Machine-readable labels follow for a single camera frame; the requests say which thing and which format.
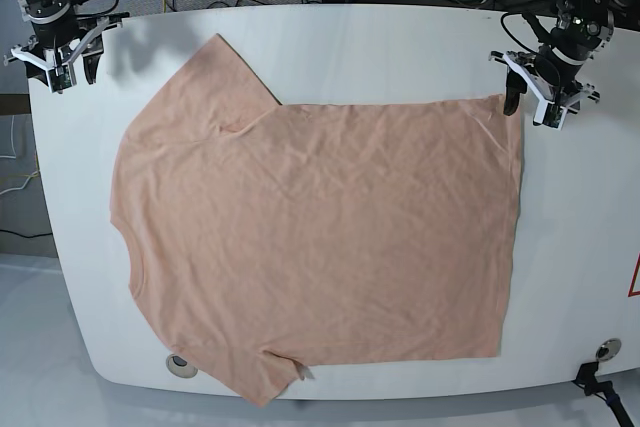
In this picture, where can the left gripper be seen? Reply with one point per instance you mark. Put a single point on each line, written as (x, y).
(549, 74)

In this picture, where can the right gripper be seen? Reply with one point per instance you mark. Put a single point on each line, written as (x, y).
(64, 43)

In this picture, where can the peach pink T-shirt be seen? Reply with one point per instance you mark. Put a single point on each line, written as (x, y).
(266, 238)

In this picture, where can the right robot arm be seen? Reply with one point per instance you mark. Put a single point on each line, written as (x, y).
(47, 12)

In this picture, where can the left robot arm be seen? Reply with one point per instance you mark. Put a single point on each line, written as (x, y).
(582, 28)

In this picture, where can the red triangle warning sticker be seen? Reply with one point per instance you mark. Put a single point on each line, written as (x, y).
(634, 289)

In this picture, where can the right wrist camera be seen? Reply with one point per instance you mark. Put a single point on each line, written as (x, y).
(61, 78)

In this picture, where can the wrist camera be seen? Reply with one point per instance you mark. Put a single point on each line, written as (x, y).
(61, 78)
(550, 115)

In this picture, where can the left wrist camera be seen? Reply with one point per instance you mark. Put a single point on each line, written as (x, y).
(550, 115)

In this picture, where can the right table cable grommet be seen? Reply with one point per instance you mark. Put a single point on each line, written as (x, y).
(608, 350)

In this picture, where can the table cable grommet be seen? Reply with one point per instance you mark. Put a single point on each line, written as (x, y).
(179, 367)
(608, 350)

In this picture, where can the black clamp mount with pole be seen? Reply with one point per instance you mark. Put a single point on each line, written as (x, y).
(588, 383)

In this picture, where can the left table cable grommet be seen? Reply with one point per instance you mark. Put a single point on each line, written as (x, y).
(179, 367)

